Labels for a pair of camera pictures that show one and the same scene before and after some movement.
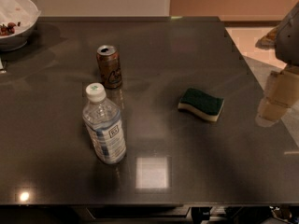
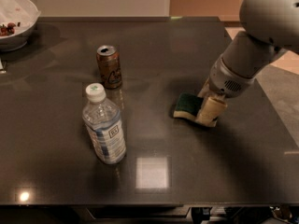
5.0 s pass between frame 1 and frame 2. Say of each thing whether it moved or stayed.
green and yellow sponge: moved
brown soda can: stayed
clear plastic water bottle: stayed
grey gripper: moved
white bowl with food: stayed
